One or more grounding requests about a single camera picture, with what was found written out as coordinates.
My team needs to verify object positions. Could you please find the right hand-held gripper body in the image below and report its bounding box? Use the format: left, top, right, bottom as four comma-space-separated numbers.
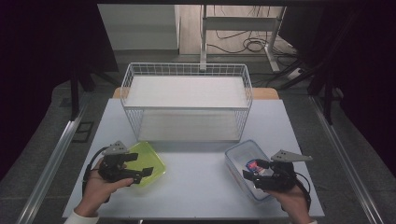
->
254, 149, 314, 193

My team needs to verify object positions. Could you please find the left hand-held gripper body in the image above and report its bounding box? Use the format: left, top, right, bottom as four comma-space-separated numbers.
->
98, 140, 136, 185

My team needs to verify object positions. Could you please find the person's left hand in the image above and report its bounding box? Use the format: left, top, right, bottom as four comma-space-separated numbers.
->
74, 158, 134, 217

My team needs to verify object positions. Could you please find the person's right hand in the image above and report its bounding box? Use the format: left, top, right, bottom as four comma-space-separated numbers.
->
264, 184, 313, 224

